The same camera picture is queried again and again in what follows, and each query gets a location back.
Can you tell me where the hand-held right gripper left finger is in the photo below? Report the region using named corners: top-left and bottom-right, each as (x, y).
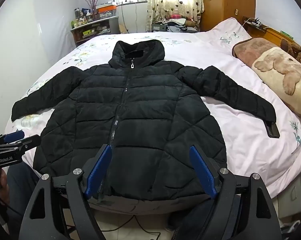
top-left (22, 144), bottom-right (113, 240)

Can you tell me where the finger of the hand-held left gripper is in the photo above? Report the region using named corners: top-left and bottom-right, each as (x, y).
top-left (0, 129), bottom-right (25, 145)
top-left (0, 134), bottom-right (42, 155)

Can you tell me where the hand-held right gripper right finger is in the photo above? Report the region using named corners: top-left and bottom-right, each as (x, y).
top-left (189, 144), bottom-right (284, 240)

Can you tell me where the black puffer jacket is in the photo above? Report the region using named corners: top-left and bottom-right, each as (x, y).
top-left (11, 40), bottom-right (277, 202)

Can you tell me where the pile of clothes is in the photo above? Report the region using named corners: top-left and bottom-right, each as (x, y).
top-left (150, 14), bottom-right (200, 33)

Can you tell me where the person's left hand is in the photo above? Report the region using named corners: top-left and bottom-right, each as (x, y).
top-left (0, 170), bottom-right (9, 201)

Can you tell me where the person's left leg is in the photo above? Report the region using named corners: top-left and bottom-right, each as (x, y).
top-left (6, 164), bottom-right (42, 230)

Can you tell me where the bed with pink floral sheet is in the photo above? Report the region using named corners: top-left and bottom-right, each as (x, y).
top-left (3, 17), bottom-right (301, 215)

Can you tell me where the black smartphone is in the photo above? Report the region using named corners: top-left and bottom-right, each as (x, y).
top-left (264, 120), bottom-right (280, 138)

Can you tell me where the white bedside cabinet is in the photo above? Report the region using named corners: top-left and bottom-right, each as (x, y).
top-left (273, 172), bottom-right (301, 230)

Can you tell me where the rolled bear print blanket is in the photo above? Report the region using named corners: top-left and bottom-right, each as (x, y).
top-left (250, 46), bottom-right (301, 117)

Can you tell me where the wooden shelf unit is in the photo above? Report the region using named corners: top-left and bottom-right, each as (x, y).
top-left (71, 17), bottom-right (119, 47)

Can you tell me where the brown plush pillow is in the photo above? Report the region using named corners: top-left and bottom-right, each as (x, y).
top-left (232, 37), bottom-right (278, 67)

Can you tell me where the group of bottles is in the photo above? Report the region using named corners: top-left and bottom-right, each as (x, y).
top-left (71, 7), bottom-right (98, 28)

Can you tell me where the grey bin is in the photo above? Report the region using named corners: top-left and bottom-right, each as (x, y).
top-left (109, 17), bottom-right (120, 34)

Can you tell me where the orange storage box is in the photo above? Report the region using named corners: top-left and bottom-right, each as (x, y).
top-left (98, 5), bottom-right (117, 19)

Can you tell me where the brown teddy bear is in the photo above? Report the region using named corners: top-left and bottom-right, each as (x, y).
top-left (280, 39), bottom-right (301, 71)

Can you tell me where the wooden headboard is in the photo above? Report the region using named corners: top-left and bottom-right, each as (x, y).
top-left (247, 25), bottom-right (301, 53)

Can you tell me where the power strip with chargers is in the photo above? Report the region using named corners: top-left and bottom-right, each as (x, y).
top-left (242, 16), bottom-right (269, 29)

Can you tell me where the wooden wardrobe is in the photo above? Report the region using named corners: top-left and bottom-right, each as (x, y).
top-left (200, 0), bottom-right (256, 32)

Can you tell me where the heart print curtain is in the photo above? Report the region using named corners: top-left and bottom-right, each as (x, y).
top-left (146, 0), bottom-right (205, 32)

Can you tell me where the black floor cable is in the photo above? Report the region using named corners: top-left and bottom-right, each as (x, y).
top-left (96, 214), bottom-right (171, 240)

